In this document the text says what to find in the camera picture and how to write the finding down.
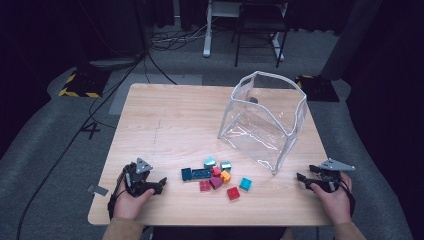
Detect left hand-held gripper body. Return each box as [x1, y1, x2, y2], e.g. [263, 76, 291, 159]
[124, 157, 158, 198]

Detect person's left hand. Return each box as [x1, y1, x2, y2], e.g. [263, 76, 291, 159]
[112, 187, 156, 222]

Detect person's right hand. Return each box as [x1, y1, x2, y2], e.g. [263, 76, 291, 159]
[309, 171, 354, 226]

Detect grey tape piece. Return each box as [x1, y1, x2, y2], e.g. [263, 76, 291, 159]
[86, 184, 110, 197]

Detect bright red toy block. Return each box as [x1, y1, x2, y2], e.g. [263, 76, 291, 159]
[226, 186, 241, 202]

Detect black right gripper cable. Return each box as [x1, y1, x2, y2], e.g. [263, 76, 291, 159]
[339, 179, 356, 218]

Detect white desk frame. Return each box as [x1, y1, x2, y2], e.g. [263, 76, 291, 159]
[202, 0, 288, 63]

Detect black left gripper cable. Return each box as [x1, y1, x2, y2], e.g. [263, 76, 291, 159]
[106, 165, 130, 221]

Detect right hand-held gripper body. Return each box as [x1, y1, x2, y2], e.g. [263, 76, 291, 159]
[308, 157, 356, 194]

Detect light blue toy block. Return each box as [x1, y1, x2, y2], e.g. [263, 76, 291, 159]
[238, 177, 253, 192]

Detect black chair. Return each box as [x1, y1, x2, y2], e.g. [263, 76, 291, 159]
[230, 0, 290, 69]

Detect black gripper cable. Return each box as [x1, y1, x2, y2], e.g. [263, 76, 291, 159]
[339, 179, 356, 218]
[106, 165, 130, 221]

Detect clear plastic zipper bag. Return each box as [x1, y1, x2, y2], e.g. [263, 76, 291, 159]
[217, 70, 309, 176]

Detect long black floor cable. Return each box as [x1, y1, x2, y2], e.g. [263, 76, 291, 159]
[15, 49, 149, 240]

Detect magenta toy block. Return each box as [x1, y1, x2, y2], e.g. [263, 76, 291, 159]
[208, 176, 224, 191]

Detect black yellow striped base plate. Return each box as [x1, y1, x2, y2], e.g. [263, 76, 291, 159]
[294, 74, 340, 103]
[58, 66, 112, 99]

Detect bundle of floor cables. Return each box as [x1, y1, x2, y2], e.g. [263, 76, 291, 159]
[146, 18, 216, 53]

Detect grey curtain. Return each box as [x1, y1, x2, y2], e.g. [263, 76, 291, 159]
[319, 0, 383, 81]

